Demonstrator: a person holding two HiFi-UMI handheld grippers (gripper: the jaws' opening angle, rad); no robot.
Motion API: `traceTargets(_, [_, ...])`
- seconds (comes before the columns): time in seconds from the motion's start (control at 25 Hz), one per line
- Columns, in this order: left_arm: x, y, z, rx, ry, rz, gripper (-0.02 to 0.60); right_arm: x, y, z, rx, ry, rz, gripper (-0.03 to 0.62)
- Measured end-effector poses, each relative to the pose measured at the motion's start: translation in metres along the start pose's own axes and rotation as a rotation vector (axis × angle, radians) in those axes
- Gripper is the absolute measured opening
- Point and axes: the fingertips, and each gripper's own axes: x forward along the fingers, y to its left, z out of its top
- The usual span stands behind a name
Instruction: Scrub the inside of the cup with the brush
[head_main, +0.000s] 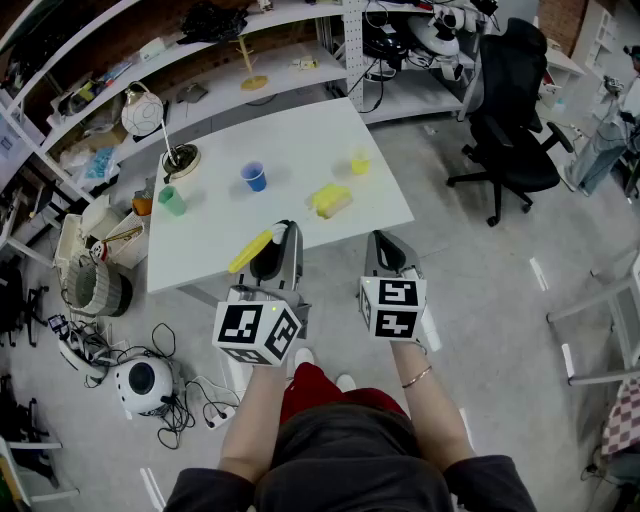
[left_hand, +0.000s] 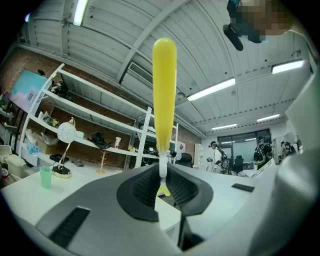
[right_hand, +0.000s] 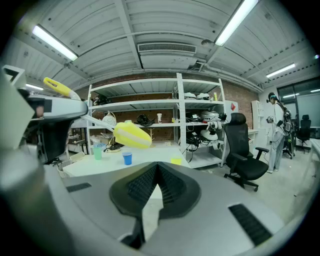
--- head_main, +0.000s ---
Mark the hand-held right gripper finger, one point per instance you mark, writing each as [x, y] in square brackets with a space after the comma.
[370, 265]
[407, 262]

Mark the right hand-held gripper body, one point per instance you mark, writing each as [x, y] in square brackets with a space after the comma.
[395, 310]

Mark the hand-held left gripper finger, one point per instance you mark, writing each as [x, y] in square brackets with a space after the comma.
[265, 267]
[292, 260]

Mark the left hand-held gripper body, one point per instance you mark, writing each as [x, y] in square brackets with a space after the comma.
[240, 325]

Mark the yellow plastic cup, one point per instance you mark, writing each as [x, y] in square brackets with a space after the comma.
[360, 165]

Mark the person's left forearm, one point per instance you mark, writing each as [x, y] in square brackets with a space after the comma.
[252, 420]

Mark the person's right forearm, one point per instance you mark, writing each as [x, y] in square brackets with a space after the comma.
[432, 415]

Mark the blue plastic cup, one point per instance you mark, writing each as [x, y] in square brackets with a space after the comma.
[255, 179]

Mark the green plastic cup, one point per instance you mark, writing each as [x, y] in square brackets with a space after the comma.
[172, 201]

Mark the person's left white shoe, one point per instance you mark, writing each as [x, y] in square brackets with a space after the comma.
[304, 357]

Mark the person's white shoe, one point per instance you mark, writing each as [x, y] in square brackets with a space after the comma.
[346, 382]
[304, 357]

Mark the person's right white shoe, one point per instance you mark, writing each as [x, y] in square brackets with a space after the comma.
[346, 382]

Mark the person's red trousers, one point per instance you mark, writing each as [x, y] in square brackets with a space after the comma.
[312, 390]

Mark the white round floor device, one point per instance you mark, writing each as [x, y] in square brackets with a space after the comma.
[145, 385]

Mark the orange jar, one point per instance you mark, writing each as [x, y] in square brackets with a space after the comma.
[142, 206]

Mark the white slatted basket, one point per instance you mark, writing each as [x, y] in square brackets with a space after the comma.
[127, 245]

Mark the grey woven basket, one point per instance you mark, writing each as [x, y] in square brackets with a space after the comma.
[100, 290]

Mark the red white dotted can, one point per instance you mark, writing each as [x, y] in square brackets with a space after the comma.
[98, 252]

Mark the person's dark grey shirt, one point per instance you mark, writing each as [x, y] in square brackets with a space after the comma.
[350, 465]

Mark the black office chair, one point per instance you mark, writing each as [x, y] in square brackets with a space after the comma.
[510, 125]

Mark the long white shelf unit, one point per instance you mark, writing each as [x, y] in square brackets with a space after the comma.
[280, 82]

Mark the small black blue gadget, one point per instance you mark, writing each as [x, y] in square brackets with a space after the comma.
[58, 323]

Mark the wooden mug tree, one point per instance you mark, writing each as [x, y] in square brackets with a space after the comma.
[253, 82]

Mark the grey flat pouch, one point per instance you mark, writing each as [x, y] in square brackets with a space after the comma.
[192, 93]

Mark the white storage bin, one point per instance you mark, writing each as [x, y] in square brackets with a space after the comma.
[67, 240]

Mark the bag of blue packets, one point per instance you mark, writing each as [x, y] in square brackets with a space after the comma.
[101, 164]

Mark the small yellow white toy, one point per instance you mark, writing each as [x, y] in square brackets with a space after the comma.
[305, 63]

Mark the white globe brass desk lamp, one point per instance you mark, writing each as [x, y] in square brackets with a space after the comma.
[142, 112]

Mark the black helmet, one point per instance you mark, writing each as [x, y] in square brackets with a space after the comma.
[385, 46]

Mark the white dome device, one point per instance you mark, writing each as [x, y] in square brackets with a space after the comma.
[432, 35]

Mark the small white box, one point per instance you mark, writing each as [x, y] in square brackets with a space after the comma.
[152, 48]

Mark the black plastic bag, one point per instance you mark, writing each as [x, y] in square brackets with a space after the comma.
[212, 22]

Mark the pink checkered cloth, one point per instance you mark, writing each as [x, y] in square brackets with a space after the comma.
[622, 420]

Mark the white perforated-post shelf unit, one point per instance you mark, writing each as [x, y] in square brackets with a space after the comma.
[353, 50]

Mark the white metal-frame table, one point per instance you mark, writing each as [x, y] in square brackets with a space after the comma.
[620, 330]

